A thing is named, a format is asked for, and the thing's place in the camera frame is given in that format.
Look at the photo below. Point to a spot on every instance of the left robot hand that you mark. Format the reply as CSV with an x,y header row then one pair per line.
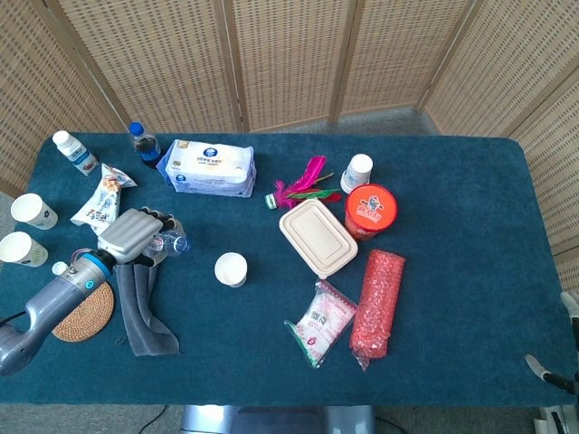
x,y
129,235

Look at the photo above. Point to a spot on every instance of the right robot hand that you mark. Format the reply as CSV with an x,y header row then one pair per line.
x,y
549,373

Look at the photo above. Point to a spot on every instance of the clear plastic bottle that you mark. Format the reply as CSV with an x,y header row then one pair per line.
x,y
174,243

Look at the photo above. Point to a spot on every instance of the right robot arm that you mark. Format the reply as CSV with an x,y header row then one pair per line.
x,y
549,420

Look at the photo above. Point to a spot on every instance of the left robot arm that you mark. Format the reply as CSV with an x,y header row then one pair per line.
x,y
50,303

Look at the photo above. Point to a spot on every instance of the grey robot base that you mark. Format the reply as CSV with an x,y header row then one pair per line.
x,y
276,420

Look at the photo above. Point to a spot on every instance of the blue-capped dark soda bottle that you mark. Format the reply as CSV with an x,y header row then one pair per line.
x,y
145,147

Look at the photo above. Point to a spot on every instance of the white milk drink bottle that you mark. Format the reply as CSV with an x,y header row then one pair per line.
x,y
77,153

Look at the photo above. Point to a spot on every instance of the white paper cup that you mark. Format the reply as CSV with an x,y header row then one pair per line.
x,y
31,210
18,248

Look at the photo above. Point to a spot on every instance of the single flower-print paper cup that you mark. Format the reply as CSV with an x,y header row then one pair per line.
x,y
230,269

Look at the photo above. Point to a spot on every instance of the beige lidded lunch box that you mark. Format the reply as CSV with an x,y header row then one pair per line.
x,y
319,237

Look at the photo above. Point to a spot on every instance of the white snack bag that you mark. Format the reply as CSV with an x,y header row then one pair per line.
x,y
101,203

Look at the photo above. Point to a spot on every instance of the grey towel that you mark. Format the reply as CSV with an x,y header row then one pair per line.
x,y
145,312

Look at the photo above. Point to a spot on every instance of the round woven coaster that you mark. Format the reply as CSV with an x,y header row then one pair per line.
x,y
88,316

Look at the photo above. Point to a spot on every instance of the white blue tissue pack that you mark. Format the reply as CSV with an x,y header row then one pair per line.
x,y
210,169

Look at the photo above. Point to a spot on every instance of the blue felt table cover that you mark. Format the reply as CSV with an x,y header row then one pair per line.
x,y
461,271

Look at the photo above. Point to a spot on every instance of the red bubble wrap roll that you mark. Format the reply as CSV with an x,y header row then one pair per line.
x,y
377,307

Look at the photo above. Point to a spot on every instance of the pink feather shuttlecock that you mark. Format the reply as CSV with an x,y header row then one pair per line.
x,y
310,174

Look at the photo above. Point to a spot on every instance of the clear zip bag of sugar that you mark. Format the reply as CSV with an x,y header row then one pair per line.
x,y
321,323

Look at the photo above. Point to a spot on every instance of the stack of paper cups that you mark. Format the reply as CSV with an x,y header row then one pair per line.
x,y
357,172

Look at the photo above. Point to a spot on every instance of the woven bamboo folding screen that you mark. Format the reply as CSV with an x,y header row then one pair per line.
x,y
289,59

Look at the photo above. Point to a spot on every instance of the orange instant noodle tub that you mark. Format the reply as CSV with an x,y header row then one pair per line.
x,y
371,208

